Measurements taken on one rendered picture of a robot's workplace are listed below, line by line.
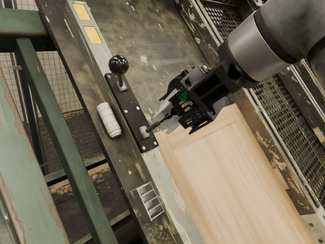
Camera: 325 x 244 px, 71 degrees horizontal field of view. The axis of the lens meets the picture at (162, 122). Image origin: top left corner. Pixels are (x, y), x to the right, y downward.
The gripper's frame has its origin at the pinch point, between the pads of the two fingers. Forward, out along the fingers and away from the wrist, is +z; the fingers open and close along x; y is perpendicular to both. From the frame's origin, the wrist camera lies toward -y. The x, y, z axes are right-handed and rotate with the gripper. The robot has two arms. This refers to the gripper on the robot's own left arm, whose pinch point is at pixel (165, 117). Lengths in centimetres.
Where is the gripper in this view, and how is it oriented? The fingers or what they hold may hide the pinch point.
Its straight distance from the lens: 45.4
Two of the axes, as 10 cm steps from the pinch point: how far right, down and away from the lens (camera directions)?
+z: -5.5, 4.1, 7.2
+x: 6.6, 7.5, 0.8
